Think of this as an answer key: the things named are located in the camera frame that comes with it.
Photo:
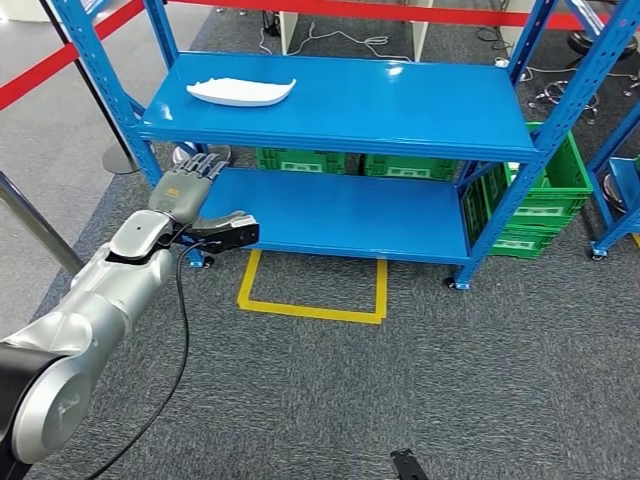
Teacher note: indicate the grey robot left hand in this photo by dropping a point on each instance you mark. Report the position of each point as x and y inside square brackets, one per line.
[183, 192]

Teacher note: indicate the white curved plastic part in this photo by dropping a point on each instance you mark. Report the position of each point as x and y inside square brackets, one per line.
[237, 92]

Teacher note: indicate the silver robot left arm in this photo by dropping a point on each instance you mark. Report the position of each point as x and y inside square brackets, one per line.
[75, 331]

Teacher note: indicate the blue metal shelf rack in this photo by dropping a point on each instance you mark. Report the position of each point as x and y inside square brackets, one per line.
[623, 175]
[350, 102]

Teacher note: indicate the dark stanchion, chrome base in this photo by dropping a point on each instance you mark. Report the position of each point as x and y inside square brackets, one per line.
[226, 150]

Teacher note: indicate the thin black pole, flat base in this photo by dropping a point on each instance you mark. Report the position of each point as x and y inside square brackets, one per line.
[120, 160]

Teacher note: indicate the green plastic crate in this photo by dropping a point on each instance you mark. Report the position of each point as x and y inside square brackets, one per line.
[407, 166]
[547, 202]
[522, 245]
[300, 160]

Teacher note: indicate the white table leg panel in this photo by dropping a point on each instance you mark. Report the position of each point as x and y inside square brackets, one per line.
[287, 33]
[419, 40]

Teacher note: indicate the black robot right foot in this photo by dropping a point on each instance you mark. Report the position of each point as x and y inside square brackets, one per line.
[407, 466]

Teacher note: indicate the chrome stool base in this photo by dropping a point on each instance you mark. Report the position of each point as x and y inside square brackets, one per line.
[557, 96]

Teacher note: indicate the black round stool base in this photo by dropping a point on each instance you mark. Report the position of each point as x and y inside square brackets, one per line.
[583, 44]

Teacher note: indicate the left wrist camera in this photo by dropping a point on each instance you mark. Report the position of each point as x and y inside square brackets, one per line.
[230, 233]

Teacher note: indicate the chrome stanchion post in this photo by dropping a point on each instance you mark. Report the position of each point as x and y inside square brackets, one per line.
[40, 228]

